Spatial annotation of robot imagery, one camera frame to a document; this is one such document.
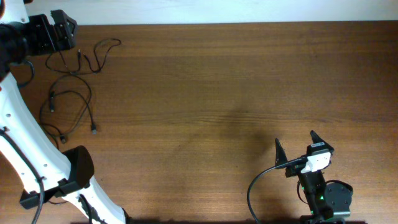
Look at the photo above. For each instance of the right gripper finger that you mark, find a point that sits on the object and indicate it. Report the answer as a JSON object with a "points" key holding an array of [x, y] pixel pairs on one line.
{"points": [[280, 156], [319, 144]]}

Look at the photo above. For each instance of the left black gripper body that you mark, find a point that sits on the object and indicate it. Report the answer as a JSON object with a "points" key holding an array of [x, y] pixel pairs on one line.
{"points": [[57, 32]]}

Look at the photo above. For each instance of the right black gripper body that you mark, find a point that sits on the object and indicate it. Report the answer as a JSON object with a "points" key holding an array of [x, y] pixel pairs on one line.
{"points": [[296, 168]]}

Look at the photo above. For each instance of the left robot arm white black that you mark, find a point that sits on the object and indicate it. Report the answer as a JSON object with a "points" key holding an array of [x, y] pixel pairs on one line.
{"points": [[44, 171]]}

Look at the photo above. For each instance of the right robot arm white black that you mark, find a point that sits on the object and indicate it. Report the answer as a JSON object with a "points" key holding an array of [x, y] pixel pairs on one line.
{"points": [[328, 201]]}

